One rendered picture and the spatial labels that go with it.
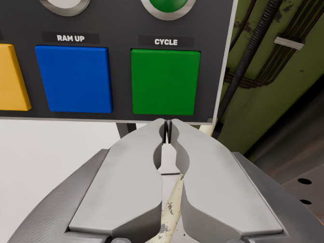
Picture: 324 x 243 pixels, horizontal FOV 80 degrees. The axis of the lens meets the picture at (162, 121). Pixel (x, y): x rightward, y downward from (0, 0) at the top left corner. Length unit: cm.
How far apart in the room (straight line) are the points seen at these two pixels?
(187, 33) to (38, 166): 131
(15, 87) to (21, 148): 128
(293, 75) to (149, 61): 41
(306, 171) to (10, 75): 51
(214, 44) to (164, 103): 8
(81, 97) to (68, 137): 121
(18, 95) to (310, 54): 52
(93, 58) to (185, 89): 11
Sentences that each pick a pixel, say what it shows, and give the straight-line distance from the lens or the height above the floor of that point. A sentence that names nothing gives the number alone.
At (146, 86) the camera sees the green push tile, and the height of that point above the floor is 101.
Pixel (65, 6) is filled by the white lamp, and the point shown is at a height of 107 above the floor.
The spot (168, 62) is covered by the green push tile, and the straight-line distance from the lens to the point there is 22.
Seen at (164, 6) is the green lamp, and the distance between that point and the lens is 22.
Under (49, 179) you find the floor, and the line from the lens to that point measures 137.
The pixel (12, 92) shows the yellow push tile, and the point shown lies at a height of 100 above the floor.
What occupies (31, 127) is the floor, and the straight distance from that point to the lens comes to 161.
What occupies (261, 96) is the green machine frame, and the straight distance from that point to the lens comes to 61.
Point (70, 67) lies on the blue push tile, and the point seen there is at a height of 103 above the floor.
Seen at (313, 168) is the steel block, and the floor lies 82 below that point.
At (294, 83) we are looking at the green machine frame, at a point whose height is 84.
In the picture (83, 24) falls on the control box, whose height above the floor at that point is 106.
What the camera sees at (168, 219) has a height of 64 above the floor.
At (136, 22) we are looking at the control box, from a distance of 22.
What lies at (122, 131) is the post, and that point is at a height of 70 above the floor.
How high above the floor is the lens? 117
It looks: 57 degrees down
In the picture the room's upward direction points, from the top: 4 degrees clockwise
